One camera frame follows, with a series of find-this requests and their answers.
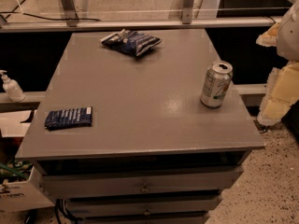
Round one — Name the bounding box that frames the small dark blue snack packet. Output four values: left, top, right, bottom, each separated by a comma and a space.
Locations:
45, 106, 93, 131

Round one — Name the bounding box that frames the grey metal bracket left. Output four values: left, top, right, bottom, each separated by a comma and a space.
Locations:
60, 0, 78, 27

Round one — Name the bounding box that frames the grey metal bracket right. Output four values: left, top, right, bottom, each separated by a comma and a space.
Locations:
181, 0, 194, 24

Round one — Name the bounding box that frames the white cardboard box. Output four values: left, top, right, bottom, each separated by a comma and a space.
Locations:
0, 109, 55, 213

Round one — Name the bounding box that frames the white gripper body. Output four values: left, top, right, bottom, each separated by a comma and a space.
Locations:
277, 0, 299, 62

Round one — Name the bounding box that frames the silver green soda can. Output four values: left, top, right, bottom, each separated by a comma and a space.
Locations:
200, 61, 233, 108

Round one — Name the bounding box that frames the black cable behind glass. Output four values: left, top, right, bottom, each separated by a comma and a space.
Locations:
0, 0, 102, 22

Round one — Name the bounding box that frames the grey drawer cabinet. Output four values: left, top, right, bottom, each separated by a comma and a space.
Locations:
18, 29, 263, 224

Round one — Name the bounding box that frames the grey metal bracket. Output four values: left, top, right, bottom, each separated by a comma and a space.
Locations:
60, 0, 78, 27
181, 0, 194, 24

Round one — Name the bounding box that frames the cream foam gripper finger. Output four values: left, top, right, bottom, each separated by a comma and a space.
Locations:
257, 62, 299, 126
256, 22, 280, 47

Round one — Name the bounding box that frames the white pump bottle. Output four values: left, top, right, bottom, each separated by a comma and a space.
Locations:
0, 70, 25, 102

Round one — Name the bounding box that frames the blue chip bag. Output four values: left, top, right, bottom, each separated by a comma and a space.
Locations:
101, 29, 162, 57

